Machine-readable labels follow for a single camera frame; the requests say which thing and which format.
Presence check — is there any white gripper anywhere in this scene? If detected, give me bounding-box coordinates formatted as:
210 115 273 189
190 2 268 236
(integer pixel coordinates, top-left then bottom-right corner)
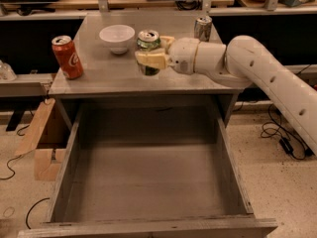
135 36 200 75

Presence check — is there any green soda can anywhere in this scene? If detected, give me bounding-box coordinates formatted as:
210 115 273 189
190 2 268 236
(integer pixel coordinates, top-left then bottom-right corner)
137 30 160 76

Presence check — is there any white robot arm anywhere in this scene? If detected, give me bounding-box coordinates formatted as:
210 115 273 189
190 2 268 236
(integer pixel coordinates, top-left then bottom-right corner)
135 36 317 154

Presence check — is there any silver blue energy drink can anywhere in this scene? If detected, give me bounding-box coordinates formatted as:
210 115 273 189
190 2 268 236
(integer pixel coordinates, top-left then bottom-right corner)
194 16 212 42

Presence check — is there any red cola can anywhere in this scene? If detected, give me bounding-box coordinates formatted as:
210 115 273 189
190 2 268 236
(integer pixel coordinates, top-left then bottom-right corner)
52 36 83 79

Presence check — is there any grey open top drawer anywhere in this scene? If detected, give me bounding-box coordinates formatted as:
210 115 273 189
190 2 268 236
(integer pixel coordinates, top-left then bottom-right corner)
18 98 277 238

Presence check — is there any white bowl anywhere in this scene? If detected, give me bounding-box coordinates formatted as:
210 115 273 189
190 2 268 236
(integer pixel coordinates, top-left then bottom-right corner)
99 25 135 55

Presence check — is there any grey cabinet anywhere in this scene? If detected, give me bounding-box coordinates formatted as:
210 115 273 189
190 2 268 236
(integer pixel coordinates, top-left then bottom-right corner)
50 11 243 133

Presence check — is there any cardboard box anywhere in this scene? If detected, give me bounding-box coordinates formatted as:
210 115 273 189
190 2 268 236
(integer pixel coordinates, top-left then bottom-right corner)
15 98 69 181

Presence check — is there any clear plastic object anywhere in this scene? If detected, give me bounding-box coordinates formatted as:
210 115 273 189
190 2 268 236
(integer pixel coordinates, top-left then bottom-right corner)
0 60 17 82

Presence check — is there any black power adapter cable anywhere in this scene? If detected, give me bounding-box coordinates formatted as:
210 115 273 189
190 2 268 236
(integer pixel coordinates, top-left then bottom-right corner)
260 102 315 162

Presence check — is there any black floor cable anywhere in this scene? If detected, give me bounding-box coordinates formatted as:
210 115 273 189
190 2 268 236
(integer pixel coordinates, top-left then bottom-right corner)
0 124 51 230

